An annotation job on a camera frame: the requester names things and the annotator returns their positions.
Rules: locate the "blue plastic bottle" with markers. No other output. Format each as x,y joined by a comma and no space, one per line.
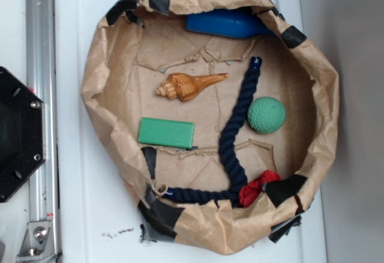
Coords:
238,23

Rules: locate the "aluminium extrusion rail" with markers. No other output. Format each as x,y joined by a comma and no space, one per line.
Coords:
41,76

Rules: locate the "green rectangular block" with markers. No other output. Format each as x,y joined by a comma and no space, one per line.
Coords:
166,133

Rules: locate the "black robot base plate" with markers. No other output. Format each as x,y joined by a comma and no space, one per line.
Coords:
22,134

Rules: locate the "green dimpled ball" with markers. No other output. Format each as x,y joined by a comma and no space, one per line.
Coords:
266,115

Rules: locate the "orange spiral seashell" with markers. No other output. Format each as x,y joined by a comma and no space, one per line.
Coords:
186,87

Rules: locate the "red crumpled cloth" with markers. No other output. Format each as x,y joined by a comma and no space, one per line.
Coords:
250,192

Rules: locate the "metal corner bracket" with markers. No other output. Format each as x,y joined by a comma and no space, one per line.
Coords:
38,243

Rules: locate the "brown paper bag bin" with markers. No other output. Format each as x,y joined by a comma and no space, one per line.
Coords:
191,196

